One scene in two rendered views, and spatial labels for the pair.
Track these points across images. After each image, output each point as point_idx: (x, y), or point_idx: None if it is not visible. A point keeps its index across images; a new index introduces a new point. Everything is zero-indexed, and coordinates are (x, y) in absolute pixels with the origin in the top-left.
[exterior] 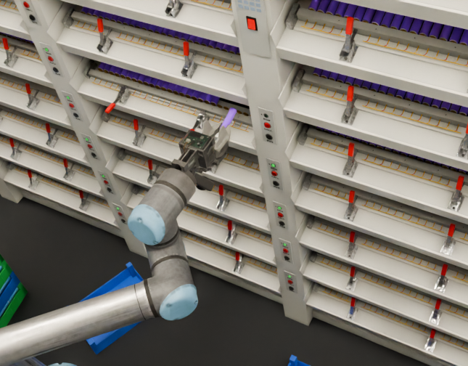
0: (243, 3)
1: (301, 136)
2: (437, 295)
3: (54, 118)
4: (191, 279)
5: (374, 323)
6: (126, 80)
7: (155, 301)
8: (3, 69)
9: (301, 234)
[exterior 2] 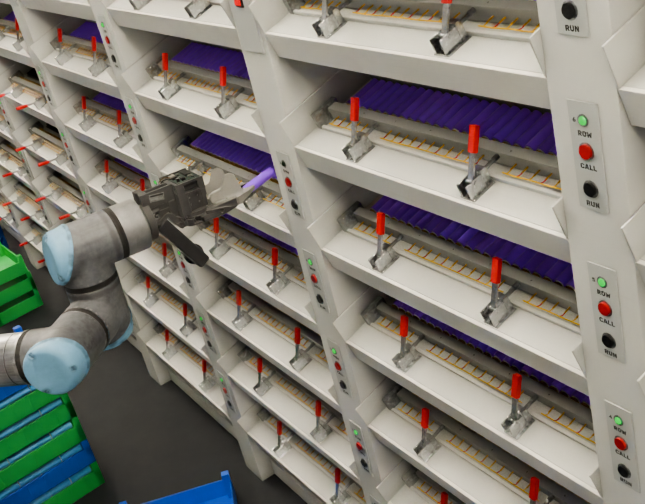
0: None
1: (343, 215)
2: None
3: None
4: (87, 341)
5: None
6: (205, 155)
7: (23, 351)
8: (115, 152)
9: (373, 413)
